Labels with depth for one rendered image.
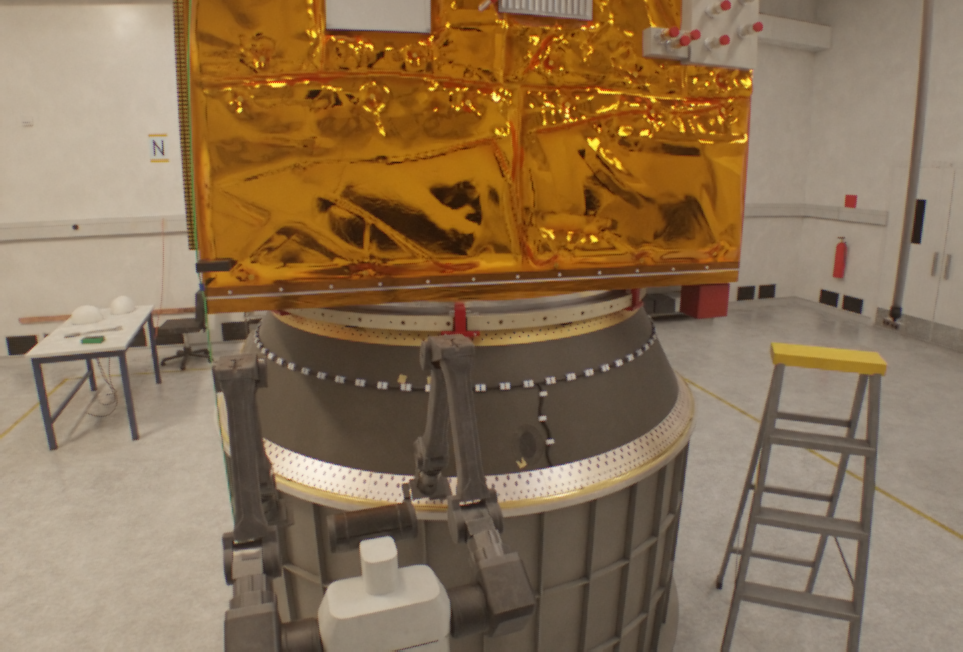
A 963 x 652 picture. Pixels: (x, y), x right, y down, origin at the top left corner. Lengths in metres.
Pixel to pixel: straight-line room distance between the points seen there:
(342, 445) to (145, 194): 5.91
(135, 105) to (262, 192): 5.88
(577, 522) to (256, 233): 1.39
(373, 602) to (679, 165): 1.68
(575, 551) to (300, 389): 1.11
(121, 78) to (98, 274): 2.32
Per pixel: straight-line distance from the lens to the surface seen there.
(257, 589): 1.14
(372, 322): 1.88
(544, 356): 1.93
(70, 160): 7.77
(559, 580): 2.13
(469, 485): 1.21
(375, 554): 1.05
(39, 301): 8.12
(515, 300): 1.88
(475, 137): 1.80
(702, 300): 2.35
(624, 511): 2.17
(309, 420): 2.03
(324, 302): 1.83
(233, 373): 1.16
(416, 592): 1.07
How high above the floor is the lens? 2.18
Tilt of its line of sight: 12 degrees down
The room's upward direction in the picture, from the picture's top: straight up
